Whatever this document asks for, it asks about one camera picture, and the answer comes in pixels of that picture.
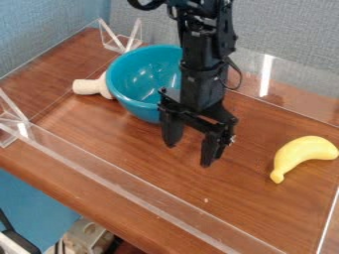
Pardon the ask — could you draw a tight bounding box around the white and red toy mushroom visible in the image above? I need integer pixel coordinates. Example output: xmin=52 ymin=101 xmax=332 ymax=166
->
xmin=73 ymin=73 xmax=113 ymax=99

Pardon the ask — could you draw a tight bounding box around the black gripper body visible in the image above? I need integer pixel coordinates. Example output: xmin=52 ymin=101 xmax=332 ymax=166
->
xmin=157 ymin=87 xmax=239 ymax=146

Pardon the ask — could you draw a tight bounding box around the clear acrylic back barrier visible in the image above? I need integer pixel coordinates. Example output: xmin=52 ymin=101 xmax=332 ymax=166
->
xmin=232 ymin=49 xmax=339 ymax=128

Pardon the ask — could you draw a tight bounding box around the clear acrylic left bracket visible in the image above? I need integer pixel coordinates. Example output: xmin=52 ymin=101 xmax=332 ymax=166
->
xmin=0 ymin=88 xmax=30 ymax=148

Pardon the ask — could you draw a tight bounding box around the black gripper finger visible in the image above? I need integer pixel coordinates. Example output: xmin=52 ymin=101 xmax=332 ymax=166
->
xmin=200 ymin=132 xmax=227 ymax=168
xmin=160 ymin=111 xmax=184 ymax=148

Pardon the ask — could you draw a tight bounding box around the clear acrylic barrier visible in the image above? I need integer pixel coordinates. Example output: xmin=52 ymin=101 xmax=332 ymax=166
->
xmin=6 ymin=123 xmax=284 ymax=254
xmin=232 ymin=49 xmax=339 ymax=128

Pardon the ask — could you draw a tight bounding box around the white block under table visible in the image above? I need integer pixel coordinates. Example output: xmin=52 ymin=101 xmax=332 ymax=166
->
xmin=53 ymin=217 xmax=113 ymax=254

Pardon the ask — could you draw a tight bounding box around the clear acrylic corner bracket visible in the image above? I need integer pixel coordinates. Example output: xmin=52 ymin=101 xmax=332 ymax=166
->
xmin=97 ymin=18 xmax=142 ymax=55

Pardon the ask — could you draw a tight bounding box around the yellow toy banana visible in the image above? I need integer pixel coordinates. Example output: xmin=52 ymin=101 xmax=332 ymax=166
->
xmin=269 ymin=136 xmax=339 ymax=184

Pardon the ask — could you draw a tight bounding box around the clear acrylic front barrier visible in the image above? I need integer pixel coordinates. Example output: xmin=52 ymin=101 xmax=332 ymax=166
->
xmin=6 ymin=123 xmax=284 ymax=254

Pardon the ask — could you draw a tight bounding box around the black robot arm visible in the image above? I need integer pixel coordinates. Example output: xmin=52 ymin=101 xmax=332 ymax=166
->
xmin=126 ymin=0 xmax=237 ymax=167

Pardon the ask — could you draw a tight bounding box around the blue bowl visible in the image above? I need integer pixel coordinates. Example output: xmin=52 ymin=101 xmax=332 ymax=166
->
xmin=105 ymin=45 xmax=182 ymax=124

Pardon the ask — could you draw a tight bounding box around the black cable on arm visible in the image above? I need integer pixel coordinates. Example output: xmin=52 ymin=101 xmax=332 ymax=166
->
xmin=220 ymin=58 xmax=244 ymax=91

